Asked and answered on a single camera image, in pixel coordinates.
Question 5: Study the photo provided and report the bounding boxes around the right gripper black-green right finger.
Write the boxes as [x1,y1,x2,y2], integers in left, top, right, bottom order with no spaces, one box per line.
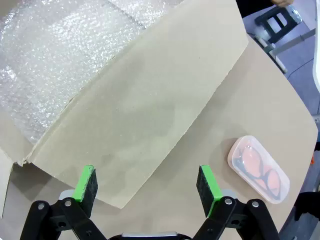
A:
[191,164,280,240]

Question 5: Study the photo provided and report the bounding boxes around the right gripper black-green left finger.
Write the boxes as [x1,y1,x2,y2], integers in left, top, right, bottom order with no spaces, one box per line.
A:
[19,164,111,240]

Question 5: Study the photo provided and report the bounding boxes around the glasses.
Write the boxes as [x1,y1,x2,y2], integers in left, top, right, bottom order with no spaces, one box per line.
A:
[236,146,282,201]

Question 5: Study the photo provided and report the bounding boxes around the clear pink glasses case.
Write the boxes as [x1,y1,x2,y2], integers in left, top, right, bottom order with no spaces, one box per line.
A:
[227,135,291,205]

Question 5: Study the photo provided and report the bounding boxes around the person's left hand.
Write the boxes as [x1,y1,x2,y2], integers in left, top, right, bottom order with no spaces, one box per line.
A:
[271,0,294,8]

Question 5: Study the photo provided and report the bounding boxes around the large open cardboard box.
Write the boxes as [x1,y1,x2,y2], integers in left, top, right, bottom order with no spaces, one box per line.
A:
[0,0,250,218]

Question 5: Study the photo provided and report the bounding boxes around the clear bubble wrap sheet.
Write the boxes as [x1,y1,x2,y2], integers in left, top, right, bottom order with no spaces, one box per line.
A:
[0,0,185,146]

